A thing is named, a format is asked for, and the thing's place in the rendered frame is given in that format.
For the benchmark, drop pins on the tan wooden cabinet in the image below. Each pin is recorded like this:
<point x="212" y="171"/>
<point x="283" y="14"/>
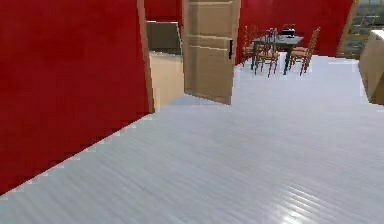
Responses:
<point x="374" y="66"/>

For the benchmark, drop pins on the black box on table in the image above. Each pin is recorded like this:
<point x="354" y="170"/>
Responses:
<point x="288" y="31"/>

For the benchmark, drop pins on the window with tan frame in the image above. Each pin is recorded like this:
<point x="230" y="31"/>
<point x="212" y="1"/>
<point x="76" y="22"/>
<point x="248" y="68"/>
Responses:
<point x="361" y="26"/>

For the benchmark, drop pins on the brown framed wall picture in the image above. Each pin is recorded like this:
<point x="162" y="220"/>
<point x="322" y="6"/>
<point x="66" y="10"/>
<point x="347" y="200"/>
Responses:
<point x="163" y="37"/>

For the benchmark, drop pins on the dark grey dining table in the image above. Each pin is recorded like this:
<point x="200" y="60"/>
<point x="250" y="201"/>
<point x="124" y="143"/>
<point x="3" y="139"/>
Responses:
<point x="279" y="40"/>

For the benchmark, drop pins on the brown wooden dining chair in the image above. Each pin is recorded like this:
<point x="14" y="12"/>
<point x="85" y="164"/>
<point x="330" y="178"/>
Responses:
<point x="268" y="53"/>
<point x="306" y="50"/>
<point x="247" y="46"/>

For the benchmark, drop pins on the tan wooden room door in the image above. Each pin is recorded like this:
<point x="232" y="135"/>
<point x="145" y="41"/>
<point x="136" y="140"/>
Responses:
<point x="208" y="50"/>

